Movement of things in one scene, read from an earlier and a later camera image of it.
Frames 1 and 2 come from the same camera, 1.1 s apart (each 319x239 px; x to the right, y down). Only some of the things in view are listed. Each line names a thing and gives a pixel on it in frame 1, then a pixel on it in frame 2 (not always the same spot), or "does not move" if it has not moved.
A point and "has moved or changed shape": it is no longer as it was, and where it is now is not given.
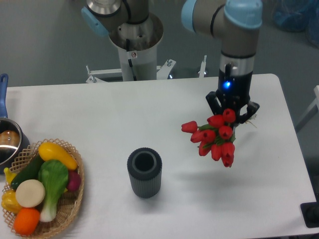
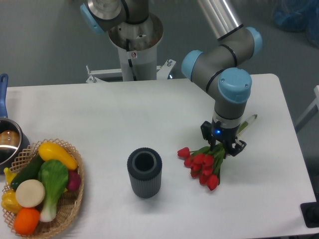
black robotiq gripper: x=234 y=91 -> x=226 y=136
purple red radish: x=74 y=180 does not move
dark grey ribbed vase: x=144 y=165 does not move
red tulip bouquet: x=216 y=137 has moved or changed shape
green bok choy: x=54 y=174 does not move
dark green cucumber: x=31 y=172 does not move
